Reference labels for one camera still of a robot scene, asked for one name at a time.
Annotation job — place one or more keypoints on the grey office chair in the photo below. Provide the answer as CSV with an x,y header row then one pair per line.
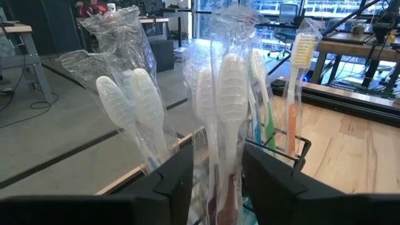
x,y
287,14

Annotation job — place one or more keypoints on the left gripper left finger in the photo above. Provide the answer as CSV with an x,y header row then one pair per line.
x,y
179,187

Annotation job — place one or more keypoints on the teal mouthwash bottle white cap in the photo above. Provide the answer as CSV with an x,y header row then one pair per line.
x,y
250,217

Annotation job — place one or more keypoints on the wooden desk black legs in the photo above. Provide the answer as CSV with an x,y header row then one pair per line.
x,y
353,48

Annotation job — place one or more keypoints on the green toothbrush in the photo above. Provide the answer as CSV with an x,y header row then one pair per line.
x,y
270,125

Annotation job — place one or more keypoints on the black box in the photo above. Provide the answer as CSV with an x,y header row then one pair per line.
x,y
161,56

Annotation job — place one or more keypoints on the purple white toothbrush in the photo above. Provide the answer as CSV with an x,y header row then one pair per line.
x,y
232,93

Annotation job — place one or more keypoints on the person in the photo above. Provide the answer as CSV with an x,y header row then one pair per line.
x,y
93,7

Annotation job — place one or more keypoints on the grey white toothbrush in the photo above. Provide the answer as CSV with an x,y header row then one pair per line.
x,y
114,100

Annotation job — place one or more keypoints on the wooden table grey legs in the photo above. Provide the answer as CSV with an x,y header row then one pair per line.
x,y
15,28

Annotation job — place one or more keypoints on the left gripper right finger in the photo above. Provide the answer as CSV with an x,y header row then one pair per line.
x,y
275,193

